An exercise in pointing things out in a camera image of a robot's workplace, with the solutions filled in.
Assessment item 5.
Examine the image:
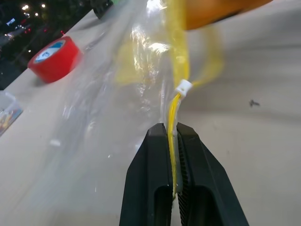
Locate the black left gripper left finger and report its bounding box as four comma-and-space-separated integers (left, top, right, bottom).
119, 123, 175, 226

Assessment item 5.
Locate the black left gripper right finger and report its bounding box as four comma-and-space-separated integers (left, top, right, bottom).
175, 122, 250, 226

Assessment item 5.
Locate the clear plastic bag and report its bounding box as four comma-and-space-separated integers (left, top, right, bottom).
35, 0, 225, 203

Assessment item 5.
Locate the orange snack pack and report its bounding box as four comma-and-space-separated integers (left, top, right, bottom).
182, 0, 275, 31

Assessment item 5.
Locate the red tape roll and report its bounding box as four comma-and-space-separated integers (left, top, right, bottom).
27, 36, 83, 83

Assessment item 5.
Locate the clear plastic storage box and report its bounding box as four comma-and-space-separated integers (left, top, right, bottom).
0, 91, 24, 137

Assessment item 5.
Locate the black object with ridges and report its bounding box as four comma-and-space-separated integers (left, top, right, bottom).
91, 0, 114, 19

